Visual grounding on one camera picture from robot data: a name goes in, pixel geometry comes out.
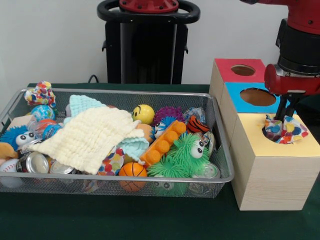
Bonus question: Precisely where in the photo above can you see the blue globe ball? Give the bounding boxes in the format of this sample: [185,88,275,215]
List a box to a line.
[31,104,56,123]

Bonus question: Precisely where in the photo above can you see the light blue cloth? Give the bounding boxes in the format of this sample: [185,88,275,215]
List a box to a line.
[63,94,151,161]

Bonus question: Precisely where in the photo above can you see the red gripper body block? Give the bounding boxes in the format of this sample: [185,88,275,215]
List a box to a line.
[264,63,320,97]

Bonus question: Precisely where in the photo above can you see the orange plastic toy brick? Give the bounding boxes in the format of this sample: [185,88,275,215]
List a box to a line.
[139,119,187,167]

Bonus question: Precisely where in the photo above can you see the green spiky puffer toy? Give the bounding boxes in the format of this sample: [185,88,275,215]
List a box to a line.
[147,132,213,179]

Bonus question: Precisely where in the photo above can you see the silver mesh bin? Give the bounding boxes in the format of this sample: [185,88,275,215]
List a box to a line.
[0,87,236,200]

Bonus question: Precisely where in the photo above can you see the large blue spiky puffer toy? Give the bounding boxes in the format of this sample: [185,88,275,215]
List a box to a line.
[0,124,37,152]

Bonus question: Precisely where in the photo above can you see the knotted polka dot cloth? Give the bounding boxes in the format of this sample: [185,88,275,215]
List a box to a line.
[24,80,57,109]

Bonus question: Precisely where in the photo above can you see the yellow smiley ball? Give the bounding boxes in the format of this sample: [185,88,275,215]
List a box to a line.
[131,104,156,126]

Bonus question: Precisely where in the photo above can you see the orange toy basketball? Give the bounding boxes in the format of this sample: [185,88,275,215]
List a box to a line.
[119,161,148,193]

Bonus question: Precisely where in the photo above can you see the robot pedestal with red flange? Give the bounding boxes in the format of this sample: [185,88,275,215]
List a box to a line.
[96,0,201,85]

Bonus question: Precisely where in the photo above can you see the wooden three-hole box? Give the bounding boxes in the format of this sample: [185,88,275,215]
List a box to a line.
[208,58,320,211]

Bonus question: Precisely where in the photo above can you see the cream yellow cloth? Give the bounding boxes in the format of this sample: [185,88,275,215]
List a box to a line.
[26,106,146,176]

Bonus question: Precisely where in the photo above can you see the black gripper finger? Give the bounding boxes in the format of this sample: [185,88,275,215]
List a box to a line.
[286,95,300,118]
[274,94,288,122]

